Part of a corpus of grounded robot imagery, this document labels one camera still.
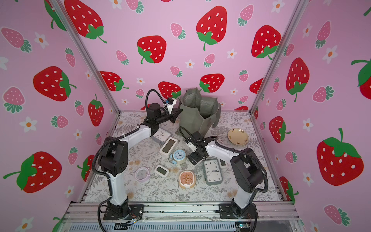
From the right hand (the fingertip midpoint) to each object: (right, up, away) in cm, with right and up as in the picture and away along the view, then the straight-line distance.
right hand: (194, 156), depth 91 cm
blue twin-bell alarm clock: (-10, 0, -1) cm, 10 cm away
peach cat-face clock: (-5, -11, -9) cm, 15 cm away
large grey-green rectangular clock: (+11, -8, -5) cm, 15 cm away
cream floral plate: (+33, +12, +14) cm, 37 cm away
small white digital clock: (+18, -4, -3) cm, 18 cm away
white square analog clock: (+7, -4, -2) cm, 9 cm away
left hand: (-7, +30, -2) cm, 31 cm away
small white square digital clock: (-20, -8, -5) cm, 22 cm away
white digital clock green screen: (-18, +5, +6) cm, 19 cm away
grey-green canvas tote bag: (+1, +28, -3) cm, 28 cm away
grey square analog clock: (-24, +13, +11) cm, 29 cm away
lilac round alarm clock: (-31, -9, -7) cm, 33 cm away
